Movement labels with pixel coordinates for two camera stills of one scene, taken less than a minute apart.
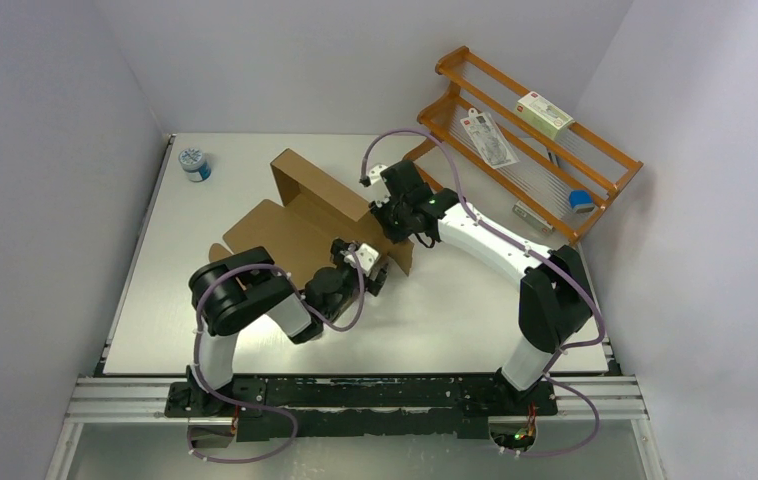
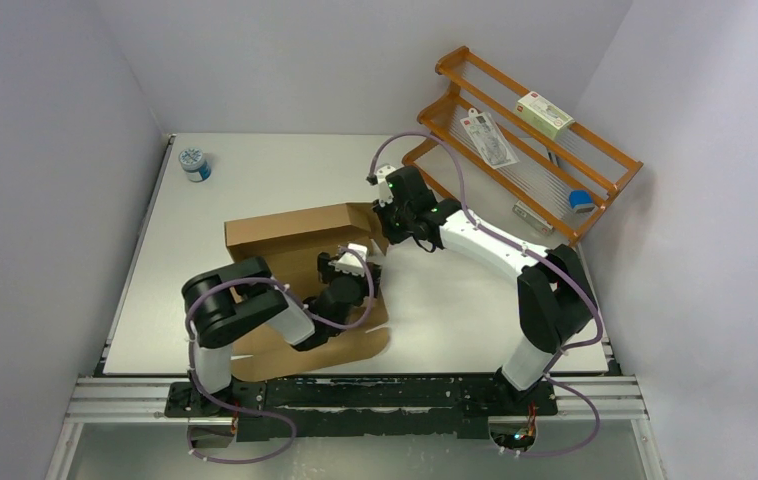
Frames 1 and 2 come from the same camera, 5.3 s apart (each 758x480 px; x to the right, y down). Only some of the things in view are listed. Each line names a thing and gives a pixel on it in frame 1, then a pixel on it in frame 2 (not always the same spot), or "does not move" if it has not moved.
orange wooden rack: x=550 y=164 does not move
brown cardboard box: x=314 y=210 -> x=289 y=244
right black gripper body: x=391 y=218 does not move
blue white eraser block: x=581 y=202 does not move
